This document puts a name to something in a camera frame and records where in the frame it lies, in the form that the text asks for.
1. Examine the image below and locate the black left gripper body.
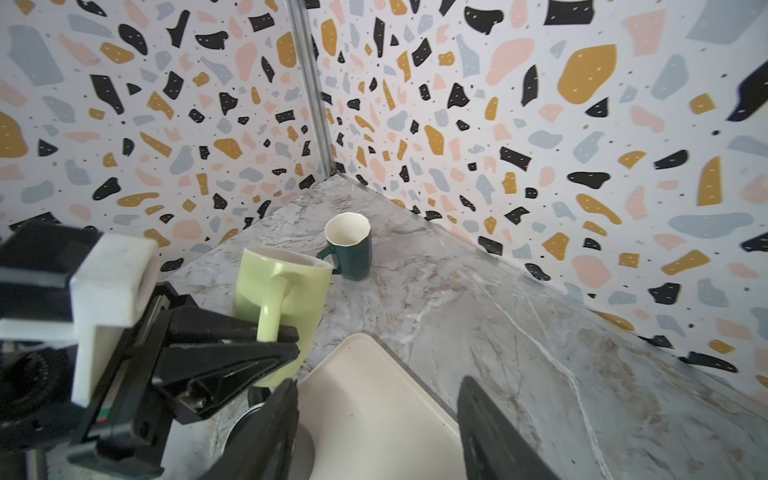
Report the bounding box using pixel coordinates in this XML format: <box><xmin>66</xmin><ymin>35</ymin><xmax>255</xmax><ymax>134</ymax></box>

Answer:
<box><xmin>1</xmin><ymin>221</ymin><xmax>178</xmax><ymax>479</ymax></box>

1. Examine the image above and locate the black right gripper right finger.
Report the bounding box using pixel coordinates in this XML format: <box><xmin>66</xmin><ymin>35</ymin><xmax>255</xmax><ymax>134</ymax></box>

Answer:
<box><xmin>457</xmin><ymin>376</ymin><xmax>558</xmax><ymax>480</ymax></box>

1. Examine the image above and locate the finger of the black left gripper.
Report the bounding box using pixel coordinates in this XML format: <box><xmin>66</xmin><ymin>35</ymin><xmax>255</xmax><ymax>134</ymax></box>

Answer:
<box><xmin>164</xmin><ymin>305</ymin><xmax>300</xmax><ymax>349</ymax></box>
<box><xmin>151</xmin><ymin>343</ymin><xmax>299</xmax><ymax>423</ymax></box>

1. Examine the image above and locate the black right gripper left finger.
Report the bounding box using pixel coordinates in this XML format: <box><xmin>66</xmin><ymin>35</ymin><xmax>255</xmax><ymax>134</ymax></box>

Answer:
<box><xmin>200</xmin><ymin>379</ymin><xmax>299</xmax><ymax>480</ymax></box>

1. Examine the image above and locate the light green mug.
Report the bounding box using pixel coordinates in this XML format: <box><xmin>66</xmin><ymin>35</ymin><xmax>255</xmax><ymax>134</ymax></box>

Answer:
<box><xmin>232</xmin><ymin>246</ymin><xmax>333</xmax><ymax>388</ymax></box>

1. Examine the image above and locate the dark green mug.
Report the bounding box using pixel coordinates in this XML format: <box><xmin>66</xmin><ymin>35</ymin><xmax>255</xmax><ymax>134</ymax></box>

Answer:
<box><xmin>316</xmin><ymin>212</ymin><xmax>373</xmax><ymax>281</ymax></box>

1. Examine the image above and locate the black mug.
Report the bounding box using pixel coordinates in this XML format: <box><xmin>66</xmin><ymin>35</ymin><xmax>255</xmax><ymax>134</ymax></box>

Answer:
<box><xmin>220</xmin><ymin>386</ymin><xmax>316</xmax><ymax>479</ymax></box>

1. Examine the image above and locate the beige plastic tray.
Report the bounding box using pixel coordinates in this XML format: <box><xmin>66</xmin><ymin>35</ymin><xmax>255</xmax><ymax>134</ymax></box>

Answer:
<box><xmin>298</xmin><ymin>333</ymin><xmax>466</xmax><ymax>479</ymax></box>

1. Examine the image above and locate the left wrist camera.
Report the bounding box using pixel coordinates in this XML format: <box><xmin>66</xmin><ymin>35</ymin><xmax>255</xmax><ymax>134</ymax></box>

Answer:
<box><xmin>1</xmin><ymin>233</ymin><xmax>159</xmax><ymax>407</ymax></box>

